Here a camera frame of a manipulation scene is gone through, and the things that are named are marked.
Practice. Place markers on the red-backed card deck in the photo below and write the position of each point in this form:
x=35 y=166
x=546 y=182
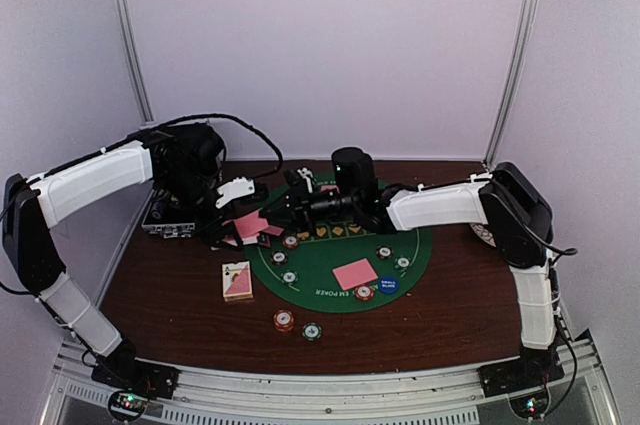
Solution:
x=249 y=227

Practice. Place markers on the right frame post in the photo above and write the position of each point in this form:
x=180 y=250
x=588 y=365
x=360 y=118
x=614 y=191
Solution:
x=526 y=20

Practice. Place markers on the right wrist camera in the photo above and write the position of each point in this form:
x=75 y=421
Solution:
x=354 y=173

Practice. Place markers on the tan card box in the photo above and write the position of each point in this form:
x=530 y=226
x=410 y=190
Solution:
x=237 y=281

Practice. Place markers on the blue small blind button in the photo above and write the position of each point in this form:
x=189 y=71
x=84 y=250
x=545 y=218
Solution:
x=388 y=285

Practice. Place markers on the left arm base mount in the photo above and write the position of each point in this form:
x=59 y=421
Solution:
x=148 y=379

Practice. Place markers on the dealt card bottom player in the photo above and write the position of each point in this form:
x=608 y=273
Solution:
x=355 y=274

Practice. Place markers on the triangular all-in marker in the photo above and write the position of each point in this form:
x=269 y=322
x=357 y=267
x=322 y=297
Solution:
x=263 y=240

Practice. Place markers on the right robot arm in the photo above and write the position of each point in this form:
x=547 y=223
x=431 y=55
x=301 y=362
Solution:
x=502 y=207

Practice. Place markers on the orange chip stack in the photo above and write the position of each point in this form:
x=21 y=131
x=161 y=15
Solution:
x=283 y=321

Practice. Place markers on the green chip stack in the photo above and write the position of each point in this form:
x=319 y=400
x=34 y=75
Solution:
x=312 y=331

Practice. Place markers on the aluminium poker case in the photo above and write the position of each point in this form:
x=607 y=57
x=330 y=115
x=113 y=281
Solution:
x=165 y=215

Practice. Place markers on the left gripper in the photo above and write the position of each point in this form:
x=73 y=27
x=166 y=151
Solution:
x=209 y=236

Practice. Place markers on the frame post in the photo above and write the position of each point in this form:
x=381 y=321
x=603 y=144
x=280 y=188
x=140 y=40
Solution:
x=133 y=61
x=526 y=20

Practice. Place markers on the aluminium front rail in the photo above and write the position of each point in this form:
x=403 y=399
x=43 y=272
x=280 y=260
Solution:
x=451 y=395

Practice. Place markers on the dealt card top player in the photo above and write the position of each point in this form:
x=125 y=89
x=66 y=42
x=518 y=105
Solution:
x=329 y=187

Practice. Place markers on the round green poker mat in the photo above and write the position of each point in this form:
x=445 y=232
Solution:
x=331 y=246

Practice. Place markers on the dealt card player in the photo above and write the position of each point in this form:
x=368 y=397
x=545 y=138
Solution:
x=355 y=274
x=273 y=230
x=329 y=187

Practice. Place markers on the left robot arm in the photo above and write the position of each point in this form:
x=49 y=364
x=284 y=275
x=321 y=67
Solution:
x=35 y=205

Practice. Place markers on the brown chip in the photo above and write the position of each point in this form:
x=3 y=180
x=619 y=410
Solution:
x=278 y=258
x=384 y=252

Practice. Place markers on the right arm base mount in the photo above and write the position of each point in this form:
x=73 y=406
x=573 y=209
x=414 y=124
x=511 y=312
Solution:
x=515 y=376

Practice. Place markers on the left frame post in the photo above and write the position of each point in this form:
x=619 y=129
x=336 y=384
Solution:
x=133 y=61

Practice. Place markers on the patterned ceramic plate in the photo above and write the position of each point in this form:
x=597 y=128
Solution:
x=484 y=234

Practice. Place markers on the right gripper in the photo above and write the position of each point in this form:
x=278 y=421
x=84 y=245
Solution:
x=298 y=209

